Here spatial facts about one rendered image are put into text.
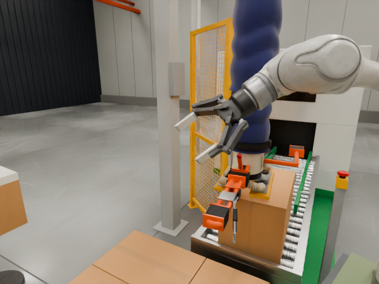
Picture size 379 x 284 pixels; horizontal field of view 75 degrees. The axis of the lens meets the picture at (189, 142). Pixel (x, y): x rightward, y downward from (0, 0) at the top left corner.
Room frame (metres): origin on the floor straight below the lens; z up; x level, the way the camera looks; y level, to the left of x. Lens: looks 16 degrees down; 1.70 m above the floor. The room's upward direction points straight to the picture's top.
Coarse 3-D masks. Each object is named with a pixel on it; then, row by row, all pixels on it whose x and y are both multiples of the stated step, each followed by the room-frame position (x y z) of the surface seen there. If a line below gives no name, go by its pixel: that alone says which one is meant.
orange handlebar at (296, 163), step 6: (294, 156) 1.39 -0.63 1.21; (264, 162) 1.31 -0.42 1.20; (270, 162) 1.30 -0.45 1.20; (276, 162) 1.29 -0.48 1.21; (282, 162) 1.27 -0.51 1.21; (288, 162) 1.27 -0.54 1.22; (294, 162) 1.26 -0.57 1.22; (246, 168) 1.18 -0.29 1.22; (240, 180) 1.03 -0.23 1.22; (228, 186) 0.97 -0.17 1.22; (234, 186) 0.97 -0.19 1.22; (240, 186) 0.97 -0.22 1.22; (234, 192) 0.92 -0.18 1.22; (228, 204) 0.83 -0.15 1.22; (210, 222) 0.71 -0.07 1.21; (216, 222) 0.71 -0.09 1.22
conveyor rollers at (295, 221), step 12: (276, 156) 3.28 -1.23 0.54; (288, 168) 2.80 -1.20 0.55; (300, 168) 2.81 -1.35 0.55; (312, 168) 2.82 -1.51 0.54; (300, 180) 2.47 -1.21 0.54; (300, 204) 1.97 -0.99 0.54; (300, 216) 1.80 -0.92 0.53; (288, 228) 1.61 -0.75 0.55; (300, 228) 1.63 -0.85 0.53; (216, 240) 1.49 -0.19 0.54; (288, 240) 1.50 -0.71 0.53; (288, 252) 1.35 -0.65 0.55; (288, 264) 1.26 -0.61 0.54
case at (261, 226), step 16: (288, 176) 1.67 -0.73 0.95; (272, 192) 1.43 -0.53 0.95; (288, 192) 1.43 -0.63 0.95; (240, 208) 1.35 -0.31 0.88; (256, 208) 1.31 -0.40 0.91; (272, 208) 1.26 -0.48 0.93; (288, 208) 1.41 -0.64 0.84; (240, 224) 1.35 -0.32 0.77; (256, 224) 1.30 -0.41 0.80; (272, 224) 1.26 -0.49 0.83; (224, 240) 1.39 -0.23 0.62; (240, 240) 1.34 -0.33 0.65; (256, 240) 1.30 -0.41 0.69; (272, 240) 1.26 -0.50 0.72; (272, 256) 1.25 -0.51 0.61
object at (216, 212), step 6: (210, 204) 0.81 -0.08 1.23; (216, 204) 0.80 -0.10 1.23; (210, 210) 0.76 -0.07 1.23; (216, 210) 0.76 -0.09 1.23; (222, 210) 0.76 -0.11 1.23; (228, 210) 0.77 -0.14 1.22; (204, 216) 0.73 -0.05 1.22; (210, 216) 0.73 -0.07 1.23; (216, 216) 0.72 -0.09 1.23; (222, 216) 0.72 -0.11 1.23; (228, 216) 0.78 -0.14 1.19; (204, 222) 0.73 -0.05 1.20; (222, 222) 0.71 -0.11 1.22; (210, 228) 0.73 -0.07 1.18; (216, 228) 0.72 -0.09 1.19; (222, 228) 0.71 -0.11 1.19
